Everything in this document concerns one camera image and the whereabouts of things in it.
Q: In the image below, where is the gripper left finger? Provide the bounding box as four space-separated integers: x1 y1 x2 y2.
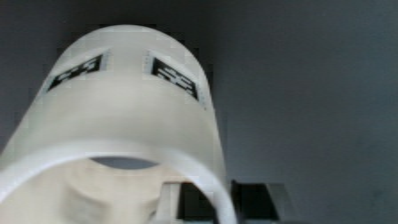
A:
151 183 190 224

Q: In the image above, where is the white lamp shade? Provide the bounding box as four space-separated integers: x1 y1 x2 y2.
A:
0 25 238 224

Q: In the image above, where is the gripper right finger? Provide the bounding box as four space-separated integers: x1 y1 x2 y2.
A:
231 181 297 224

